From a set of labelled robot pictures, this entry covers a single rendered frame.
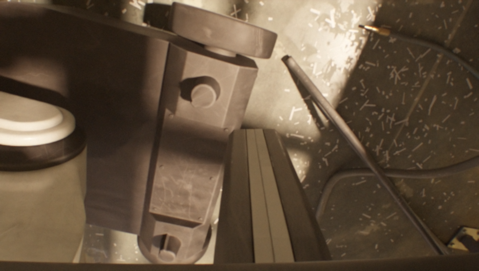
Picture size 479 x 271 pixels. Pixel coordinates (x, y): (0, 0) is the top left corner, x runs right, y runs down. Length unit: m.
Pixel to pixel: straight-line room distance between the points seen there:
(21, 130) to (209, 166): 0.29
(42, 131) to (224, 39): 0.28
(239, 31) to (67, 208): 0.32
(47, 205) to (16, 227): 0.04
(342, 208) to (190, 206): 0.52
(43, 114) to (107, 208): 0.29
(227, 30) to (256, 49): 0.06
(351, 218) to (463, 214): 0.40
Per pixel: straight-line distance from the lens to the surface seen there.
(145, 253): 0.68
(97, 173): 0.58
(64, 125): 0.41
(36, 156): 0.39
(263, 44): 0.42
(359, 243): 1.01
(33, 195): 0.36
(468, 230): 1.21
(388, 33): 0.67
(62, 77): 0.52
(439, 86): 0.80
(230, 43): 0.39
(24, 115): 0.42
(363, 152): 0.62
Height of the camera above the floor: 0.59
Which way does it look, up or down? 65 degrees down
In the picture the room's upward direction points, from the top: 178 degrees clockwise
